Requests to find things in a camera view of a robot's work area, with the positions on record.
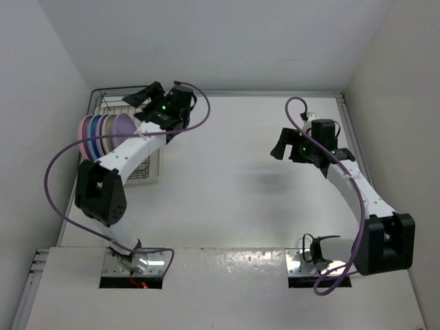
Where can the metal base plate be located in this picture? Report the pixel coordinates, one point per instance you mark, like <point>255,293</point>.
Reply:
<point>299,264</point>
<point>139,265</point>

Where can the black wire dish rack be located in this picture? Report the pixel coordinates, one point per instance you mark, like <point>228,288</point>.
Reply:
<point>111,94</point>

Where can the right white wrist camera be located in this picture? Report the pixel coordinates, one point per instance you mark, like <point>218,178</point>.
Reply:
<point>307,119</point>

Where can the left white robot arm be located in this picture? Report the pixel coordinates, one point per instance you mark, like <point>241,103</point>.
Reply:
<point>100,184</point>

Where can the cream plate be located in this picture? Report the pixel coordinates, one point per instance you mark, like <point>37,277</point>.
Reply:
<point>107,130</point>

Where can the pink plate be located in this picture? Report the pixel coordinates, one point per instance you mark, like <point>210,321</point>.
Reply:
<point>82,134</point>

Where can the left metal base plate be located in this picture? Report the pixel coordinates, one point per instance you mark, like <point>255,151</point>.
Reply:
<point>139,265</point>

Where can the purple plate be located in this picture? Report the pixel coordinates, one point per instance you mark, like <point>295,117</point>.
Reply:
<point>101,143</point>
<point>122,125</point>

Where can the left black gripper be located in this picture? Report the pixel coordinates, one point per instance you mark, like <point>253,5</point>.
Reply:
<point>139,98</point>

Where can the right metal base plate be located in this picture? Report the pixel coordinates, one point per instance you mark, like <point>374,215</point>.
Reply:
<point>299,264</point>

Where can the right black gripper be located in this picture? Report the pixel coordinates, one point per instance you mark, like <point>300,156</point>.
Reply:
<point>292,137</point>

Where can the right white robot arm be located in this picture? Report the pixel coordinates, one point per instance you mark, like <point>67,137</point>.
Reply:
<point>387,242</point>

